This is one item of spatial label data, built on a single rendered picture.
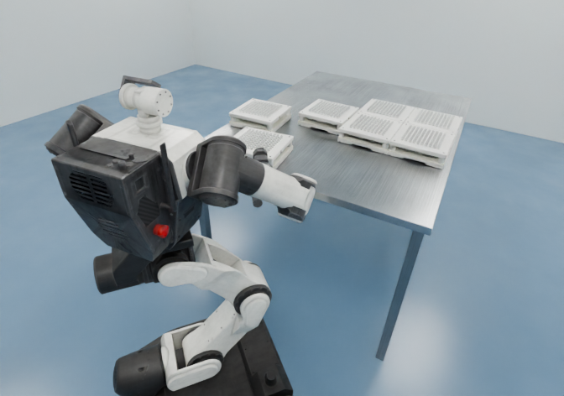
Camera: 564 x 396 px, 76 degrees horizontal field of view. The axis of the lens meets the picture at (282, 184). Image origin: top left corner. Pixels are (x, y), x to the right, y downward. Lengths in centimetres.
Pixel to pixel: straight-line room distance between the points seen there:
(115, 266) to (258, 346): 81
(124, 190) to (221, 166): 20
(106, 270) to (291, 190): 58
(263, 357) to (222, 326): 30
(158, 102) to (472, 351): 185
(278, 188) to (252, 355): 96
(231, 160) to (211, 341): 85
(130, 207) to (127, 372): 85
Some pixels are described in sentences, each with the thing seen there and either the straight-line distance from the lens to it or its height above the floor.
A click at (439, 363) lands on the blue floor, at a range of 206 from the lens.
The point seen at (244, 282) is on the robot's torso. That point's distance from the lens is 130.
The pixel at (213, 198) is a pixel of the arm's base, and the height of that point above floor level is 117.
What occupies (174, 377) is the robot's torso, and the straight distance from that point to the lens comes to 154.
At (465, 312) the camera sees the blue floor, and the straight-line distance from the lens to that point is 231.
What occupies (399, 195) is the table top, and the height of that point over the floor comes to 85.
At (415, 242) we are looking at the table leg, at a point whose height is 75.
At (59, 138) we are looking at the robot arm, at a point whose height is 121.
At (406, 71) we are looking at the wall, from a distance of 468.
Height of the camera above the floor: 164
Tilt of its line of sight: 33 degrees down
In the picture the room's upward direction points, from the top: 2 degrees clockwise
